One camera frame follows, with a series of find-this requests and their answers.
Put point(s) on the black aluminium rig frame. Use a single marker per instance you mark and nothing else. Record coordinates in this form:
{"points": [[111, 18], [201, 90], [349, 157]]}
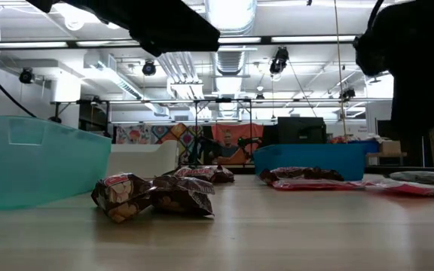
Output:
{"points": [[266, 39]]}

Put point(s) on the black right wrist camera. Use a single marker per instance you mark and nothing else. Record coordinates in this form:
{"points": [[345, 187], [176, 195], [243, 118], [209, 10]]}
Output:
{"points": [[371, 52]]}

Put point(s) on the black idle robot arm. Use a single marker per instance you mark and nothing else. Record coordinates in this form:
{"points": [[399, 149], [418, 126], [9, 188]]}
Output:
{"points": [[249, 143]]}

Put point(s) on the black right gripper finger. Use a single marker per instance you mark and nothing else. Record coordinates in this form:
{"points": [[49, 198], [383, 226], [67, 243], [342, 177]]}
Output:
{"points": [[428, 56]]}

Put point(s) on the white LED light bar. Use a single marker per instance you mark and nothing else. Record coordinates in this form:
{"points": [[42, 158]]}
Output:
{"points": [[25, 44], [96, 43], [239, 40], [315, 38]]}

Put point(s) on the wooden shelf board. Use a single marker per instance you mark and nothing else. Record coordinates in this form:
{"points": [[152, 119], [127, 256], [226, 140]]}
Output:
{"points": [[386, 154]]}

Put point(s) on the black monitor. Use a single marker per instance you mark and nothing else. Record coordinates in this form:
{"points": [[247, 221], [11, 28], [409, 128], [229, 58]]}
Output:
{"points": [[301, 130]]}

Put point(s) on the black partition panel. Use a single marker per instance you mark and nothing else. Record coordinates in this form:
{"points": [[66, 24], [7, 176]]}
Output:
{"points": [[409, 150]]}

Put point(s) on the white rectangular air duct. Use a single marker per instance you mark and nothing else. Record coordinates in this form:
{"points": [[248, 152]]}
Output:
{"points": [[126, 84]]}

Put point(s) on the brown PayDay candy bar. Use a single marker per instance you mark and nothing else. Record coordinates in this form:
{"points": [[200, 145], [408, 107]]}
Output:
{"points": [[121, 195], [183, 199]]}

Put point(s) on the white plastic bin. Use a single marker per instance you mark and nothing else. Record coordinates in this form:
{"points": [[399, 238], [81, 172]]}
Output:
{"points": [[141, 158]]}

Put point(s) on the silver round ventilation duct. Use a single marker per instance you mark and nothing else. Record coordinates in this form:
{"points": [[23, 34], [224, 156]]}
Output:
{"points": [[231, 22]]}

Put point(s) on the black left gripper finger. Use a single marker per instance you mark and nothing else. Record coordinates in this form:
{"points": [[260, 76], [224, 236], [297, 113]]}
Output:
{"points": [[164, 26]]}

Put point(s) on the teal plastic bin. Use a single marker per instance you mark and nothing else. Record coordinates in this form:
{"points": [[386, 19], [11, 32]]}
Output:
{"points": [[32, 169]]}

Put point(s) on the pile of colourful items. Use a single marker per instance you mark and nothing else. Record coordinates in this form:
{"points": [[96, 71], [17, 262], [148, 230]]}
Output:
{"points": [[341, 139]]}

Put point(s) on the black ceiling spotlight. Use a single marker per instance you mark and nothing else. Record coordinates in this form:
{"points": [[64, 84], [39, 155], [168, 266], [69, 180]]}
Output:
{"points": [[279, 60], [348, 94], [149, 68], [26, 76]]}

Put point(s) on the small blue storage container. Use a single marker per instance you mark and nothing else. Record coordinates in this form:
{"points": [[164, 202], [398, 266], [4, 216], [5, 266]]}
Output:
{"points": [[369, 147]]}

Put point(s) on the black neighbouring rig frame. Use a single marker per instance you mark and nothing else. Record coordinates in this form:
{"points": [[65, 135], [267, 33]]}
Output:
{"points": [[164, 101]]}

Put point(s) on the blue plastic bin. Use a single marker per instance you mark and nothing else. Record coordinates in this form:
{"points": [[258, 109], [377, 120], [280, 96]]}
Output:
{"points": [[315, 160]]}

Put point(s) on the red Twizzlers candy pack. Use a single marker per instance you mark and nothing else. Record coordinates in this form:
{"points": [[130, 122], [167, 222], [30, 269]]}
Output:
{"points": [[315, 184]]}

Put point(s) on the small hanging ceiling lamp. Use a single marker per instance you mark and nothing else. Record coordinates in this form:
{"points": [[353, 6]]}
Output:
{"points": [[260, 98]]}

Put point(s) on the person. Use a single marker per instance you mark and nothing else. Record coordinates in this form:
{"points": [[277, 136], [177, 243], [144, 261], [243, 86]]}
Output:
{"points": [[228, 139]]}

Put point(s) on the pink translucent candy pack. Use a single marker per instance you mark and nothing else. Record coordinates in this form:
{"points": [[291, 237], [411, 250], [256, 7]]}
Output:
{"points": [[420, 189]]}

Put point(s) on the red orange cloth backdrop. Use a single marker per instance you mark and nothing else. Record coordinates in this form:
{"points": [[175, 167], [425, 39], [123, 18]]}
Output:
{"points": [[252, 130]]}

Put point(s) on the cardboard box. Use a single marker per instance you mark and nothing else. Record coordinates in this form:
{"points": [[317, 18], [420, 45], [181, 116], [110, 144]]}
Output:
{"points": [[390, 147]]}

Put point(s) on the colourful patchwork wall tapestry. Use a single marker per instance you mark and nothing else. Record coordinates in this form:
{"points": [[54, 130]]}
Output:
{"points": [[156, 135]]}

